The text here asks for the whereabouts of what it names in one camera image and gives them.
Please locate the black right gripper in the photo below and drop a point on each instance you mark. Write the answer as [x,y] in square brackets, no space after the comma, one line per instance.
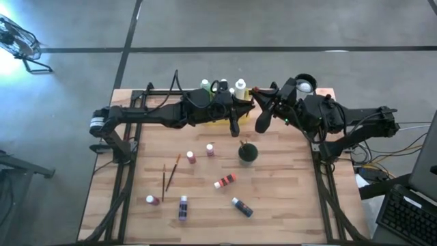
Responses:
[290,106]

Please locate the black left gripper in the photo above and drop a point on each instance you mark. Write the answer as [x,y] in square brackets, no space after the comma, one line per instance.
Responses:
[208,109]

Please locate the tall white bottle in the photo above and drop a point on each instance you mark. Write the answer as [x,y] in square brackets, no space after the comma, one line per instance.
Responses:
[240,89]

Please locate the teal plastic cup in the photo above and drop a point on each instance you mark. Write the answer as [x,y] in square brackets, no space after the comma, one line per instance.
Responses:
[248,154]

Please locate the large green paint bottle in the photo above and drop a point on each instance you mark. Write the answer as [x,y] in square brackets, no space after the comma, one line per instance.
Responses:
[205,83]

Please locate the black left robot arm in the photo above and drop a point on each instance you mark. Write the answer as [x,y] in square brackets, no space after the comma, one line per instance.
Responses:
[147,114]

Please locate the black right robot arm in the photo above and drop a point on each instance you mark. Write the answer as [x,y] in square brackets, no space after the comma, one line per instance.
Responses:
[358,119]

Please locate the small pink paint bottle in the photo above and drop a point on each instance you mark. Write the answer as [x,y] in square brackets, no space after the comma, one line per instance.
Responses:
[210,149]

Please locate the small red paint bottle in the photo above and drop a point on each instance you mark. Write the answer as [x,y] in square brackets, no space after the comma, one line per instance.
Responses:
[191,157]

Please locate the small orange paint bottle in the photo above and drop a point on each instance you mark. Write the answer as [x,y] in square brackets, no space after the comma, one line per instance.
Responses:
[225,180]

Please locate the small blue paint bottle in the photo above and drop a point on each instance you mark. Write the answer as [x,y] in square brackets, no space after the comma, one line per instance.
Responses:
[243,207]

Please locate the small purple paint bottle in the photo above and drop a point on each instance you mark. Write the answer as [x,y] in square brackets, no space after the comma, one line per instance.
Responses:
[183,208]

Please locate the small maroon paint bottle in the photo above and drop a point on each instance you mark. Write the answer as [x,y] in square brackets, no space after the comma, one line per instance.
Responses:
[152,200]

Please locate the yellow plastic bin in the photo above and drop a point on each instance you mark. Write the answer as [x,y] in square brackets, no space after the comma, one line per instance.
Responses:
[247,95]

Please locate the thin brown paintbrush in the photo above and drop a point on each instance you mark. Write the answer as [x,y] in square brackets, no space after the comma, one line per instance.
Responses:
[163,182]

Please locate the grey laptop computer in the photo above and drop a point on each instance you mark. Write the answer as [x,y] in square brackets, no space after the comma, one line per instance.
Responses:
[423,164]

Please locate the black floor fan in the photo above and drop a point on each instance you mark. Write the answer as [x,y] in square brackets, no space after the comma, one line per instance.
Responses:
[20,41]

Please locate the black aluminium table frame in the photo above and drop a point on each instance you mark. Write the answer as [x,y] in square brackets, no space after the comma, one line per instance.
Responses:
[119,191]

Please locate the black desk frame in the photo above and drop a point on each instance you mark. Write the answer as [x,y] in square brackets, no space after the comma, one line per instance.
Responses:
[20,167]

